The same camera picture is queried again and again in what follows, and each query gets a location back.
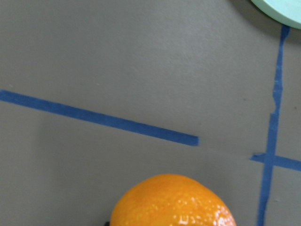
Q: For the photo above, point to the orange mandarin fruit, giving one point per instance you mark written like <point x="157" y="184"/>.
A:
<point x="171" y="200"/>

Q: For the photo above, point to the light green plate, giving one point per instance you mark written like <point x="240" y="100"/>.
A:
<point x="287" y="12"/>

